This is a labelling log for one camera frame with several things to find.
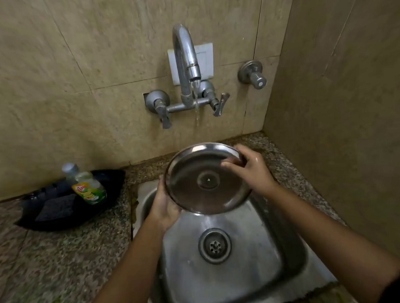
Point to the person's right hand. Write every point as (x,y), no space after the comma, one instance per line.
(254,173)

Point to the person's left hand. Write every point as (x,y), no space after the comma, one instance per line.
(162,209)

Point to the person's left thumb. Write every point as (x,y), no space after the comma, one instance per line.
(162,187)

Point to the person's right fingers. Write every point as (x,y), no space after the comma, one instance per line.
(233,163)

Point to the round steel plate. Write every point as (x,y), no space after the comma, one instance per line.
(204,181)

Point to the person's right forearm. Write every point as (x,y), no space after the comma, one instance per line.
(333,239)

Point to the person's left forearm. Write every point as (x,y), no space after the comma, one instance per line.
(129,271)

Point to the clear dish soap bottle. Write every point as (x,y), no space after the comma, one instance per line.
(85,184)

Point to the sink drain strainer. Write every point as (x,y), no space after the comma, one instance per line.
(214,245)

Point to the stainless steel sink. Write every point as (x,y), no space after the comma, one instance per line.
(224,254)

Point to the black plastic tray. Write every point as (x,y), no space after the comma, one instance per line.
(66,205)

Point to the dark scrub sponge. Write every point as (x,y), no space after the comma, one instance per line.
(57,209)

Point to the black sleeve cuff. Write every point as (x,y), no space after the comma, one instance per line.
(399,288)

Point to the chrome wall valve knob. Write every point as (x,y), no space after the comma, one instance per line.
(253,74)

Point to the chrome wall faucet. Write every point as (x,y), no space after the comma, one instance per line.
(187,77)

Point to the white wall plate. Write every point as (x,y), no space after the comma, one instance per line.
(206,62)

